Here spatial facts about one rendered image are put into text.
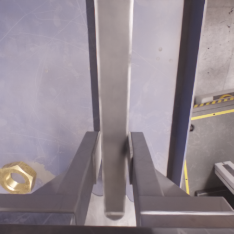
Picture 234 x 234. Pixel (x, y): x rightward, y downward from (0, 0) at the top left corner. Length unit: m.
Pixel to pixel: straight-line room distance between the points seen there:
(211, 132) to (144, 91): 0.75
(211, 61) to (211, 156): 0.57
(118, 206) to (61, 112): 0.13
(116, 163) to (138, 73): 0.11
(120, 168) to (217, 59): 1.12
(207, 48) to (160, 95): 1.00
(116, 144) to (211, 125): 0.79
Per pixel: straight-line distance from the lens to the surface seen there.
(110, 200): 0.19
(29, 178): 0.27
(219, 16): 1.25
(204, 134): 0.93
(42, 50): 0.23
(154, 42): 0.21
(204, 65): 1.20
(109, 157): 0.16
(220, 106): 0.91
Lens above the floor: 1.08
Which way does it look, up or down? 72 degrees down
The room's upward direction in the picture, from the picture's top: 177 degrees counter-clockwise
